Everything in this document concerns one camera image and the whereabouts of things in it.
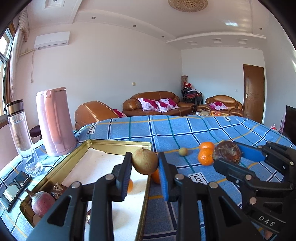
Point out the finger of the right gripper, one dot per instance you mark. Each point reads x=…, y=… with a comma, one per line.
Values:
x=251, y=153
x=248, y=178

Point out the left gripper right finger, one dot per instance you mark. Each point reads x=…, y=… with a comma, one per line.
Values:
x=205, y=212

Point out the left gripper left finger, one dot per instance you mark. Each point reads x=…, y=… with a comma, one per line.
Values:
x=66, y=219

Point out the dark brown passion fruit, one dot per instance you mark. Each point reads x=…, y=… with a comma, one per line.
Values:
x=228, y=151

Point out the orange mandarin front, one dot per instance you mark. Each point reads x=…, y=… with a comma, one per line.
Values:
x=205, y=156

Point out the orange mandarin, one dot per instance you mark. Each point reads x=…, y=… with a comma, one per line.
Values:
x=208, y=145
x=155, y=177
x=205, y=156

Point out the orange mandarin back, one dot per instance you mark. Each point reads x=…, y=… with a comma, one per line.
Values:
x=208, y=145

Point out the purple dragon fruit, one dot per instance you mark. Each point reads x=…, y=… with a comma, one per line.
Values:
x=41, y=202

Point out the yellow-brown round fruit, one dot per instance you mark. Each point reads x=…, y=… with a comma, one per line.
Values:
x=183, y=151
x=145, y=161

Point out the mangosteen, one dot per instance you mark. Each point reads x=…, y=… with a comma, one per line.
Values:
x=57, y=190
x=88, y=216

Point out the person's right hand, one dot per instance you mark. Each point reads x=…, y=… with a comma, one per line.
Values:
x=267, y=234

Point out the mangosteen in tin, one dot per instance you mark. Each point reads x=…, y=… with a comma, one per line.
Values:
x=57, y=190

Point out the black television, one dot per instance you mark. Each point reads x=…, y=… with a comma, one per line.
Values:
x=289, y=127

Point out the brown leather armchair right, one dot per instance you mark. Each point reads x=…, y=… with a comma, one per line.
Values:
x=234, y=106

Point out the pink cushion on armchair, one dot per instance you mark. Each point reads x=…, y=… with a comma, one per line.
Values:
x=217, y=105

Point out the coffee table with snacks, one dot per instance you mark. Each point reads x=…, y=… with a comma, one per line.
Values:
x=209, y=113

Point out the clear glass bottle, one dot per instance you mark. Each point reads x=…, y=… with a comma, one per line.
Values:
x=21, y=137

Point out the brown wooden door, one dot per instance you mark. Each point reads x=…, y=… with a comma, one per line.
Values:
x=254, y=92

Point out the black smartphone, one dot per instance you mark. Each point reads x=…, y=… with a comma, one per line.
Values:
x=14, y=190

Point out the pink electric kettle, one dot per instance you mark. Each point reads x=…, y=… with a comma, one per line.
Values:
x=54, y=121

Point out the pink floral cushion right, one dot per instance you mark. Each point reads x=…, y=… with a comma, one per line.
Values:
x=166, y=105

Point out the pink floral cushion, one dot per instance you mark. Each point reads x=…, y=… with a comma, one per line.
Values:
x=166, y=105
x=148, y=104

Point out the brown leather chair left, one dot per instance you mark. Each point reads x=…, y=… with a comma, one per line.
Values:
x=92, y=112

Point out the red cushion on chair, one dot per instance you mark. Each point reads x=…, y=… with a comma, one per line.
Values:
x=119, y=113

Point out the pink floral cushion left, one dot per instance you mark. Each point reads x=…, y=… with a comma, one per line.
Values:
x=148, y=104

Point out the brown leather three-seat sofa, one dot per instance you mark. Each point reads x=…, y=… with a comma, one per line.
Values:
x=132, y=106

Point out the woven ceiling lamp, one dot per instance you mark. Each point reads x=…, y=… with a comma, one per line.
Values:
x=189, y=6

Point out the pink curtain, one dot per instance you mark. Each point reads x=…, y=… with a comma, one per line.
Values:
x=21, y=36

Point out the white wall air conditioner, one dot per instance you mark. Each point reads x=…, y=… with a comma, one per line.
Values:
x=52, y=40

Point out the window with frame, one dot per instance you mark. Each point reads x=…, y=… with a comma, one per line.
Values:
x=6, y=45

